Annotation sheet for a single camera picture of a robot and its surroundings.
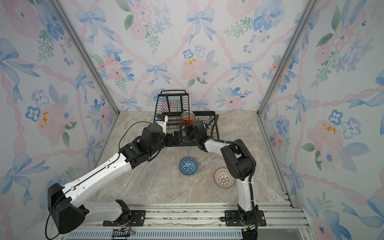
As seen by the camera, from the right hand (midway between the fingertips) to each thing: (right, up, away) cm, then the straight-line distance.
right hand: (182, 124), depth 96 cm
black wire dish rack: (-7, +15, +18) cm, 25 cm away
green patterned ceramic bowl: (+3, +8, +16) cm, 18 cm away
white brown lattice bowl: (+25, -31, -10) cm, 41 cm away
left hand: (-2, -3, -22) cm, 23 cm away
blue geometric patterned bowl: (+4, -25, -6) cm, 26 cm away
